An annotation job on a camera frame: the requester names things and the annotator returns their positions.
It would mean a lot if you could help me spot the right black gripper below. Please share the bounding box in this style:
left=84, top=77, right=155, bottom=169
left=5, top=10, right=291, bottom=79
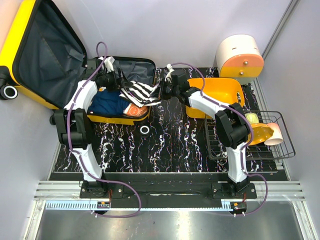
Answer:
left=150, top=78, right=180, bottom=101

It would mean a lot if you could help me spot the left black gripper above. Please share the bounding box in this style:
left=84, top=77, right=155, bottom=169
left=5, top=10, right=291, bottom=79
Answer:
left=99, top=67, right=132, bottom=93

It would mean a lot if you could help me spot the black white striped garment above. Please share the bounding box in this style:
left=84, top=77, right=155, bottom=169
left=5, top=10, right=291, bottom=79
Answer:
left=119, top=81, right=162, bottom=108

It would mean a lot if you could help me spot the navy blue garment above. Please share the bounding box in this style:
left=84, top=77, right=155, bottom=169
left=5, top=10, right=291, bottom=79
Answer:
left=88, top=89, right=130, bottom=116

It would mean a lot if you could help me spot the yellow Pikachu suitcase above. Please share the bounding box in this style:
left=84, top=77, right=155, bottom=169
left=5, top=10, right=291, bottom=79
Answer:
left=0, top=0, right=157, bottom=138

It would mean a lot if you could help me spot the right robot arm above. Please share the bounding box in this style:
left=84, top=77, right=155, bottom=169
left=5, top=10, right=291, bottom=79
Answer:
left=150, top=70, right=253, bottom=199

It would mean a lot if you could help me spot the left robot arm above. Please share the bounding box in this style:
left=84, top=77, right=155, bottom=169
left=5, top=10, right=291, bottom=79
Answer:
left=53, top=68, right=136, bottom=198

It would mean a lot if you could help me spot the black marble pattern mat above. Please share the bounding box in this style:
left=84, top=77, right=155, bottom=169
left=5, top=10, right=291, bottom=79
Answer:
left=53, top=66, right=286, bottom=174

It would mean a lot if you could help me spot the yellow plastic basket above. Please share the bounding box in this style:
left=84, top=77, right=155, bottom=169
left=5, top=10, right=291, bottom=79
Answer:
left=185, top=77, right=245, bottom=119

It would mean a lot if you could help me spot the white pink drawer cabinet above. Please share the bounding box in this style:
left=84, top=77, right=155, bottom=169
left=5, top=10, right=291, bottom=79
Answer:
left=215, top=34, right=264, bottom=85

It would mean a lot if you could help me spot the pale green cup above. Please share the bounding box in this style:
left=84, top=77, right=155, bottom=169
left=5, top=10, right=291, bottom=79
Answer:
left=245, top=112, right=260, bottom=124

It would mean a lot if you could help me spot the yellow ceramic dish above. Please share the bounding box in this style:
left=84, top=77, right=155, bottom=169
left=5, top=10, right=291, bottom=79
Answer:
left=249, top=123, right=274, bottom=146

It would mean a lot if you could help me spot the pink white cup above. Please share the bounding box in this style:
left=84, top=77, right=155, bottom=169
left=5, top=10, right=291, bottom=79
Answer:
left=264, top=123, right=284, bottom=146

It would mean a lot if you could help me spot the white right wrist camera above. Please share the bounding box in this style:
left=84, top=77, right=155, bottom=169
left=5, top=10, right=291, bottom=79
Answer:
left=164, top=63, right=175, bottom=84

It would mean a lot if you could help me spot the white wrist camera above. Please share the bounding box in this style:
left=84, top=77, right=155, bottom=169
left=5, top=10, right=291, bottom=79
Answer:
left=164, top=63, right=175, bottom=84
left=98, top=56, right=115, bottom=74

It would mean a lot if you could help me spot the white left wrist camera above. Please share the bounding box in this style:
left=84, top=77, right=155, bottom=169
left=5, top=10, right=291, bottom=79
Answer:
left=98, top=56, right=115, bottom=74

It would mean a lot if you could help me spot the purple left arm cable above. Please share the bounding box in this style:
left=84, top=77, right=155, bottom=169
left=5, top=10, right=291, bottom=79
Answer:
left=65, top=41, right=142, bottom=220

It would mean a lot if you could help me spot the black wire rack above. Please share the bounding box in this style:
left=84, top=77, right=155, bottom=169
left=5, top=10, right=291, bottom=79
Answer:
left=204, top=110, right=296, bottom=161

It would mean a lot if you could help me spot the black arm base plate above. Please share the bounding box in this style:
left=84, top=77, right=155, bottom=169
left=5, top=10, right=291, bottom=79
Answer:
left=79, top=173, right=257, bottom=200

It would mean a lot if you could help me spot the aluminium frame rail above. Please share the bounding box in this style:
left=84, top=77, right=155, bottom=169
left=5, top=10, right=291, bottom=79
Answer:
left=33, top=181, right=305, bottom=212

